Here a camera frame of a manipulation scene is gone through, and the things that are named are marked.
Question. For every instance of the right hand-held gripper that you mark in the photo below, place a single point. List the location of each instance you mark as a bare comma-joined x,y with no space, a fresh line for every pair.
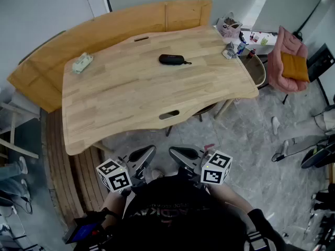
217,166

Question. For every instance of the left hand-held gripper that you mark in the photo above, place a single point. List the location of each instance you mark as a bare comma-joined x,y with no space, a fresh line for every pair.
115,178

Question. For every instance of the black zippered case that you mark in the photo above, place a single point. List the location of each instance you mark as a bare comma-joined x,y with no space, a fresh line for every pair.
171,59

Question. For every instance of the person's right forearm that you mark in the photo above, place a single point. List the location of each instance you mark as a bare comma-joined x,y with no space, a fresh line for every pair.
230,197

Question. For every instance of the person's left forearm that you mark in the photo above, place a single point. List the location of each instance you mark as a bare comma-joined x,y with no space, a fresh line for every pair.
112,203

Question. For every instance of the wooden table leg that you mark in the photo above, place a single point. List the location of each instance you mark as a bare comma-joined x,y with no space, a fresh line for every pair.
103,146
223,108

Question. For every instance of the black legged wicker chair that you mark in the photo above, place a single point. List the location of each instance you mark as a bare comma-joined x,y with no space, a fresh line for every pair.
206,108

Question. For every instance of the person's black shirt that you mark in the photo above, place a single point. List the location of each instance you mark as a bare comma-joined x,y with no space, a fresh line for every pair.
183,210

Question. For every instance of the wooden slat platform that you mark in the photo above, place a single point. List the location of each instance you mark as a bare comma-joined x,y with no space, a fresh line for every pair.
65,166

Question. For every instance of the black device with screen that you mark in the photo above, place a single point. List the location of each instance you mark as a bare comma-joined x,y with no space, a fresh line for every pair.
81,231

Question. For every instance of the round wicker chair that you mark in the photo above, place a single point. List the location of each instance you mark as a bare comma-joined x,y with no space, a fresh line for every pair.
255,69

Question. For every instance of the green wet wipes packet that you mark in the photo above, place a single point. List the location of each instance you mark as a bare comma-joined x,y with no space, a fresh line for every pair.
82,63

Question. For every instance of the dark cola bottle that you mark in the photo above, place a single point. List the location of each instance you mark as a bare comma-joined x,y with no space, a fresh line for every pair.
251,54

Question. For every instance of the clear water bottle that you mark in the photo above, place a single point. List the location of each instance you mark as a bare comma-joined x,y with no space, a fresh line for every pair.
241,47

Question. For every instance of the black and yellow helmet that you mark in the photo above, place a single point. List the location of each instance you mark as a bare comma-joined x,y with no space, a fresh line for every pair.
314,157

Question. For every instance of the white printed plastic bag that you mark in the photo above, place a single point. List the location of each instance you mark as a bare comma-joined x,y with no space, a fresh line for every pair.
229,27

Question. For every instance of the orange cushion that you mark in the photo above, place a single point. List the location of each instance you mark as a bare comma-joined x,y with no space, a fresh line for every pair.
294,67

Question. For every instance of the light green packet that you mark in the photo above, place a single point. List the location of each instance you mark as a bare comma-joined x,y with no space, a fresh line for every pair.
265,40

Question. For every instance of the white side shelf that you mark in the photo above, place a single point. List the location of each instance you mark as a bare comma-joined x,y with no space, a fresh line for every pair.
273,36

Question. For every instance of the black framed box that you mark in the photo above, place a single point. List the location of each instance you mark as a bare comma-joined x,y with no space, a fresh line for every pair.
322,61

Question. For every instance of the wooden frame stand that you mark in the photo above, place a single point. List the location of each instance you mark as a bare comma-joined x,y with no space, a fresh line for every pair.
12,129

